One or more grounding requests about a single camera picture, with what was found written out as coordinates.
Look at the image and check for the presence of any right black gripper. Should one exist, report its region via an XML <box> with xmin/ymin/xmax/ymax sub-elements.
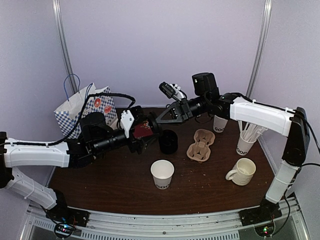
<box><xmin>155</xmin><ymin>94</ymin><xmax>209</xmax><ymax>125</ymax></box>

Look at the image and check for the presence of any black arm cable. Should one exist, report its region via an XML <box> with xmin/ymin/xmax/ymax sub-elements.
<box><xmin>4</xmin><ymin>92</ymin><xmax>137</xmax><ymax>147</ymax></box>
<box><xmin>292</xmin><ymin>107</ymin><xmax>320</xmax><ymax>167</ymax></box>

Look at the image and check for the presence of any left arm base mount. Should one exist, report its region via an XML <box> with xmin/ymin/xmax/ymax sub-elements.
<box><xmin>42</xmin><ymin>207</ymin><xmax>90</xmax><ymax>239</ymax></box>

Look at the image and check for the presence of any white cup holding straws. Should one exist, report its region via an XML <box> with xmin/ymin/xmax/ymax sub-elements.
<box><xmin>236</xmin><ymin>133</ymin><xmax>257</xmax><ymax>156</ymax></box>

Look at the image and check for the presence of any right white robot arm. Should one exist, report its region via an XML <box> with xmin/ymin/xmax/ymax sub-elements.
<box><xmin>156</xmin><ymin>72</ymin><xmax>310</xmax><ymax>221</ymax></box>

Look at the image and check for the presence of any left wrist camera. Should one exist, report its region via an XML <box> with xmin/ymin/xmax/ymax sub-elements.
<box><xmin>120</xmin><ymin>105</ymin><xmax>144</xmax><ymax>139</ymax></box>

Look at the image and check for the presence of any blue checkered paper bag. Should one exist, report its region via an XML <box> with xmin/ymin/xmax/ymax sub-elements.
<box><xmin>53</xmin><ymin>74</ymin><xmax>118</xmax><ymax>141</ymax></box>

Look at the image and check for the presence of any stack of black lids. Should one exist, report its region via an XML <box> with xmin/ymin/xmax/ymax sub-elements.
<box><xmin>158</xmin><ymin>129</ymin><xmax>178</xmax><ymax>155</ymax></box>

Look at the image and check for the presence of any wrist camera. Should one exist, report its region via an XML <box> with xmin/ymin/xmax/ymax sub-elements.
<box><xmin>159</xmin><ymin>82</ymin><xmax>187</xmax><ymax>101</ymax></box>
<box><xmin>120</xmin><ymin>105</ymin><xmax>144</xmax><ymax>139</ymax></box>

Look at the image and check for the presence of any black plastic cup lid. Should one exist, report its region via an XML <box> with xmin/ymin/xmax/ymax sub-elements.
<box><xmin>147</xmin><ymin>111</ymin><xmax>163</xmax><ymax>137</ymax></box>

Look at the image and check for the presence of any stack of white paper cups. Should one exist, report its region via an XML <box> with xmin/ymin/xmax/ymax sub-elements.
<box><xmin>213</xmin><ymin>115</ymin><xmax>228</xmax><ymax>133</ymax></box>

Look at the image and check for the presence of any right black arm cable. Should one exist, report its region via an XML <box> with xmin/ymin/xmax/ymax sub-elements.
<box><xmin>292</xmin><ymin>107</ymin><xmax>320</xmax><ymax>167</ymax></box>

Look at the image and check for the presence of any white paper coffee cup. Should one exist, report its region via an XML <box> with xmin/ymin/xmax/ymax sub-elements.
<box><xmin>150</xmin><ymin>159</ymin><xmax>175</xmax><ymax>190</ymax></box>

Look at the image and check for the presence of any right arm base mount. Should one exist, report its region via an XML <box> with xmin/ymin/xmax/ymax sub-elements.
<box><xmin>238</xmin><ymin>207</ymin><xmax>282</xmax><ymax>237</ymax></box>

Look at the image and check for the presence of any white ceramic mug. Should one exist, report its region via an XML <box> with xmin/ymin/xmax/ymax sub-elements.
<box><xmin>225</xmin><ymin>158</ymin><xmax>257</xmax><ymax>186</ymax></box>

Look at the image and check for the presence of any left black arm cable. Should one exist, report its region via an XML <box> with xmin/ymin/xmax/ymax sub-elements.
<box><xmin>4</xmin><ymin>92</ymin><xmax>137</xmax><ymax>147</ymax></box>

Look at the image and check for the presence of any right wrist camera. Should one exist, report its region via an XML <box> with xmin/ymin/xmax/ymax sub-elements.
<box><xmin>159</xmin><ymin>82</ymin><xmax>187</xmax><ymax>101</ymax></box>

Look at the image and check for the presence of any brown cardboard cup carrier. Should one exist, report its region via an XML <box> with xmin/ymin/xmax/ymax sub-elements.
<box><xmin>186</xmin><ymin>129</ymin><xmax>216</xmax><ymax>163</ymax></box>

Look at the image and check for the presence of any red floral plate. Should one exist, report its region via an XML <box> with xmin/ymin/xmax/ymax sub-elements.
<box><xmin>133</xmin><ymin>120</ymin><xmax>153</xmax><ymax>139</ymax></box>

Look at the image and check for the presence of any bundle of white wrapped straws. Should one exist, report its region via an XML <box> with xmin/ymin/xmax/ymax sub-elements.
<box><xmin>238</xmin><ymin>121</ymin><xmax>268</xmax><ymax>142</ymax></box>

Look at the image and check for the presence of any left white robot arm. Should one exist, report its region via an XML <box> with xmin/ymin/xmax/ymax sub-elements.
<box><xmin>0</xmin><ymin>110</ymin><xmax>162</xmax><ymax>222</ymax></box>

